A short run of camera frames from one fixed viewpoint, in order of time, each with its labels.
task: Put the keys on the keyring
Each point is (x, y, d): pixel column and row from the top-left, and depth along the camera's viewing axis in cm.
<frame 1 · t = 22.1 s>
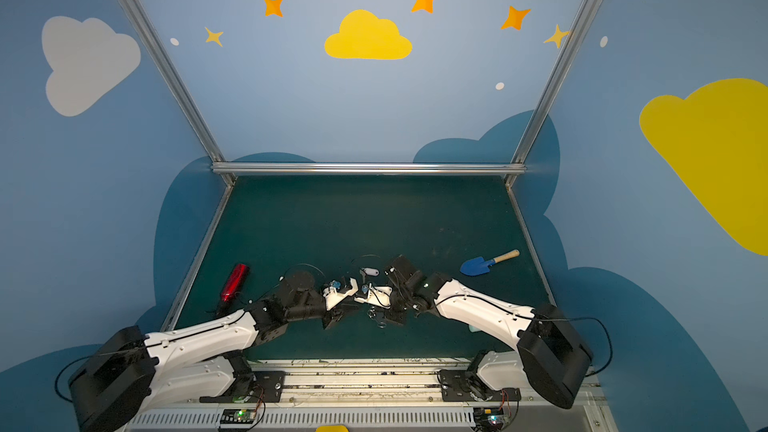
left hand: (360, 302, 78), fingers open
right hand: (380, 301, 82), fingers closed
blue toy shovel: (478, 266, 98), point 2 cm above the table
red cylindrical bottle: (234, 282, 92), point 3 cm above the table

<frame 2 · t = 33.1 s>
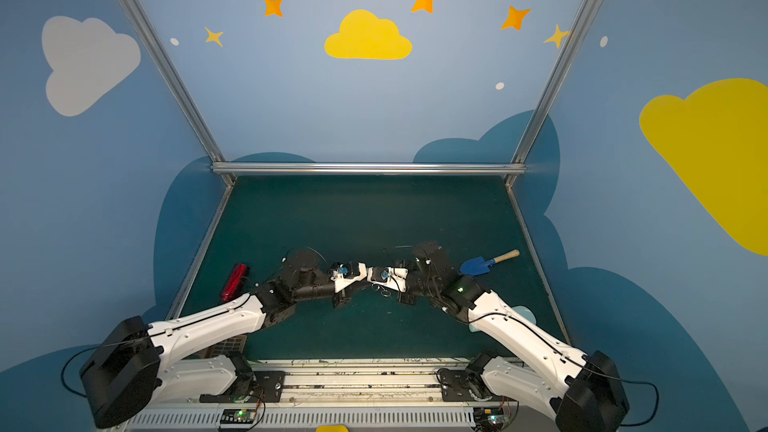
left hand: (372, 280, 75), fingers closed
right hand: (386, 270, 76), fingers closed
the named things where they were.

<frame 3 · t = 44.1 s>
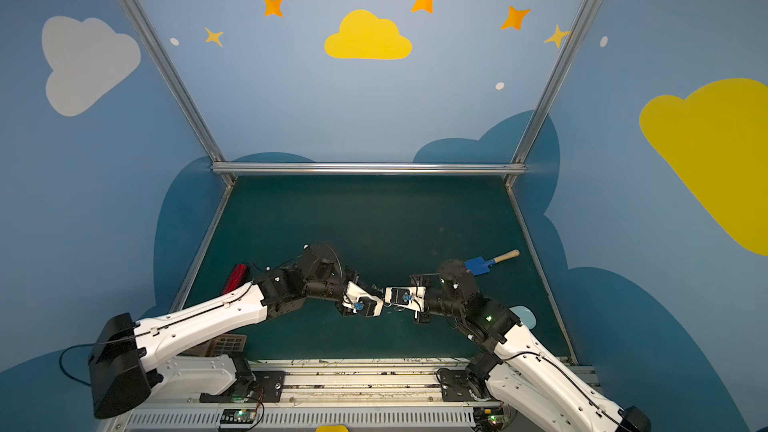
left hand: (384, 287, 70), fingers closed
right hand: (397, 284, 72), fingers closed
the named things where they were.

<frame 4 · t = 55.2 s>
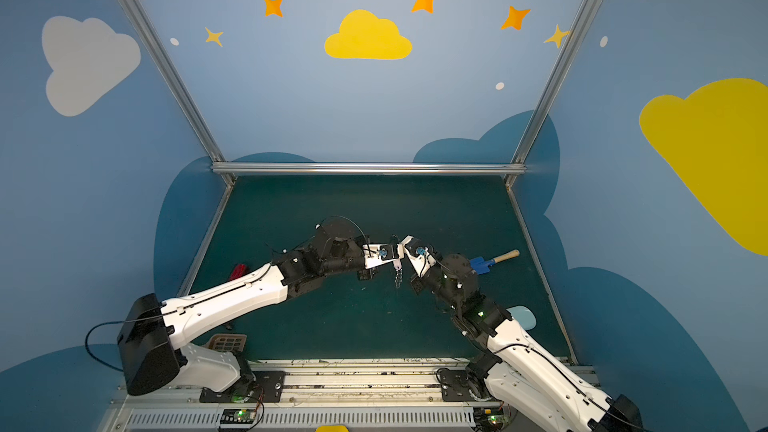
left hand: (396, 248, 72), fingers closed
right hand: (406, 248, 74), fingers closed
the named things where they were.

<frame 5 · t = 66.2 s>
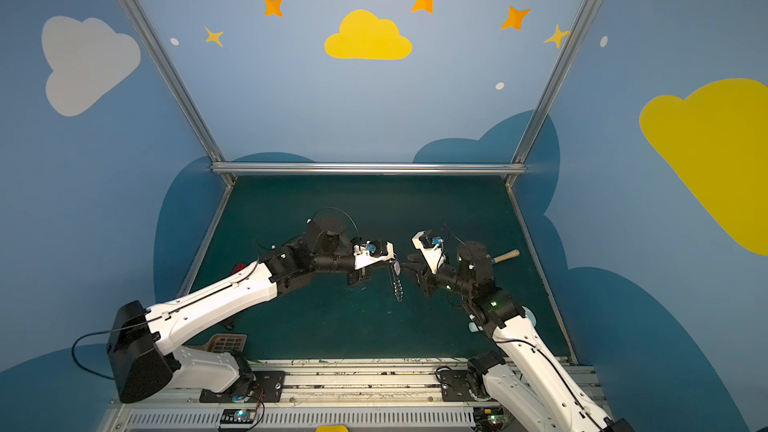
left hand: (389, 258, 70), fingers closed
right hand: (409, 257, 73), fingers open
the named things where they were.

